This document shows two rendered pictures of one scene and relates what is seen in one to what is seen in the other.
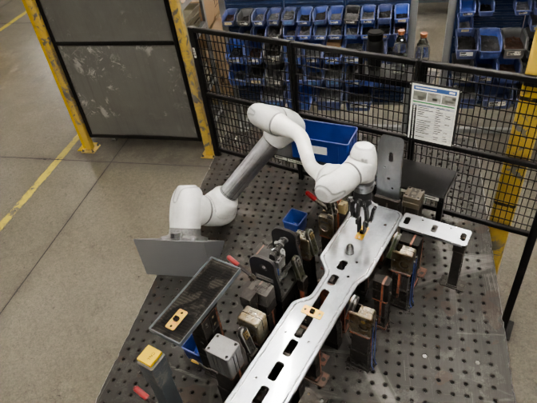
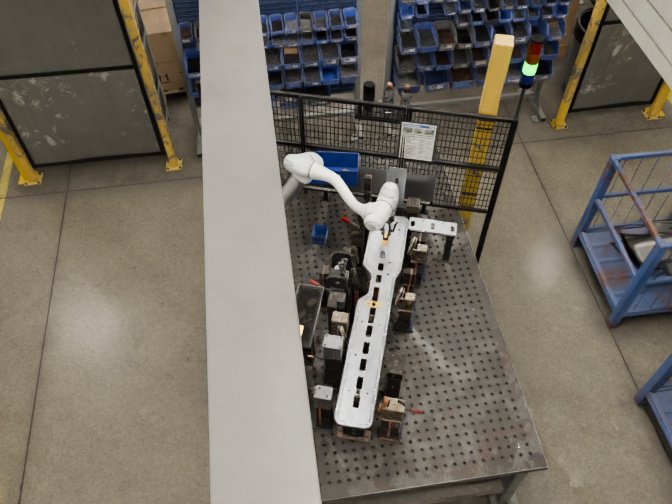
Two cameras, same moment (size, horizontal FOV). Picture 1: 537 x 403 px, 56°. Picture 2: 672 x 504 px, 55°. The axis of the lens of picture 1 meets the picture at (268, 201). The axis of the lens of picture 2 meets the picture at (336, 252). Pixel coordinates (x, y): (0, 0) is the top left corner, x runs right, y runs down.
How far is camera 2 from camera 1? 1.74 m
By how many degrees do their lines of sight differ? 21
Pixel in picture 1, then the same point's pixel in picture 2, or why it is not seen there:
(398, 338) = (421, 306)
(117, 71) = (66, 99)
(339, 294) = (386, 288)
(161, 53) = (118, 77)
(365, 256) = (394, 256)
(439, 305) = (440, 277)
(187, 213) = not seen: hidden behind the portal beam
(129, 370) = not seen: hidden behind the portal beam
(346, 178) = (385, 213)
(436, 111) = (420, 139)
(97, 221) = (89, 258)
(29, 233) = (18, 286)
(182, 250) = not seen: hidden behind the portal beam
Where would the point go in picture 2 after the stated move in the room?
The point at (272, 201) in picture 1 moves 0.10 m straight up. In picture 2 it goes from (291, 218) to (290, 209)
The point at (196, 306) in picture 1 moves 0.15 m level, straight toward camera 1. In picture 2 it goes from (307, 320) to (326, 340)
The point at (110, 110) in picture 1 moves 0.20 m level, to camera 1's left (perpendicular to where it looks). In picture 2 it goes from (58, 138) to (33, 145)
